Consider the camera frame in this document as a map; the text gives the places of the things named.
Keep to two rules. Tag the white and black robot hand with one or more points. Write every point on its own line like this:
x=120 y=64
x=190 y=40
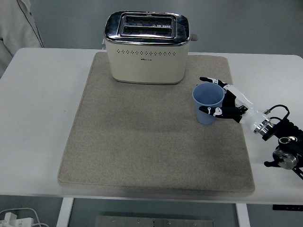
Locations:
x=246 y=106

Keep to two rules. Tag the blue ribbed plastic cup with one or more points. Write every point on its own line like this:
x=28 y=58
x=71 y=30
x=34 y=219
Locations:
x=207 y=99

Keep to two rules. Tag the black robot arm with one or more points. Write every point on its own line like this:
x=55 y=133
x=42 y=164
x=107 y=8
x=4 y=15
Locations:
x=287 y=146

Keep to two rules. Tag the cream and chrome toaster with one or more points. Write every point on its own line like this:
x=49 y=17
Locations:
x=146 y=66

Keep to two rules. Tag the black table control panel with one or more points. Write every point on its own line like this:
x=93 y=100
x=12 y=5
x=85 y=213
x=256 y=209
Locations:
x=287 y=207

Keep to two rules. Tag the beige fabric table mat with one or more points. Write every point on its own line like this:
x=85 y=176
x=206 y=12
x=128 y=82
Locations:
x=142 y=142

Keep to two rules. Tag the white table leg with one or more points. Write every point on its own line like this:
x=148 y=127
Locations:
x=242 y=216
x=64 y=212

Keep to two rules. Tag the grey metal plate with screws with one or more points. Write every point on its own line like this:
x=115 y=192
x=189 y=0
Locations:
x=154 y=222

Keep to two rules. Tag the person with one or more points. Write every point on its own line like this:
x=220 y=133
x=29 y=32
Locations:
x=14 y=26

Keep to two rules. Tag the white power strip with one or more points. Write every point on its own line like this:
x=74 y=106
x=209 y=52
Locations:
x=16 y=221

